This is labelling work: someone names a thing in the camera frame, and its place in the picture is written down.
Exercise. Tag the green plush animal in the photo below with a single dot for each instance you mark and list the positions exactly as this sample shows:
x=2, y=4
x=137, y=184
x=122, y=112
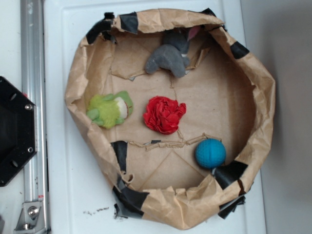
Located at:
x=110, y=110

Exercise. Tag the red crumpled paper flower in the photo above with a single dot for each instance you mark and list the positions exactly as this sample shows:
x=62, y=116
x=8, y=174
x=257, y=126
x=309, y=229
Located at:
x=163, y=114

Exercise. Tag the gray plush bunny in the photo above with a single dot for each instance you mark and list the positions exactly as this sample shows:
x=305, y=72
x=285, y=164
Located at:
x=172, y=54

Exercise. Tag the blue dimpled ball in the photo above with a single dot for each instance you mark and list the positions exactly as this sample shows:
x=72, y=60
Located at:
x=210, y=153

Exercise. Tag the brown paper bag enclosure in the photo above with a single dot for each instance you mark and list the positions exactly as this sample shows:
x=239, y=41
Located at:
x=173, y=150

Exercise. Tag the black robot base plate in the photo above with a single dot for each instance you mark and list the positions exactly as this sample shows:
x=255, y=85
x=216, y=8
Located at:
x=17, y=131

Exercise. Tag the aluminium extrusion rail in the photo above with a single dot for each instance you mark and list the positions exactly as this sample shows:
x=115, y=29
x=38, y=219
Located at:
x=33, y=84

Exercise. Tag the metal corner bracket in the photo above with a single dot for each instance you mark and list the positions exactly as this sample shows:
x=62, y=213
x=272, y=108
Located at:
x=31, y=219

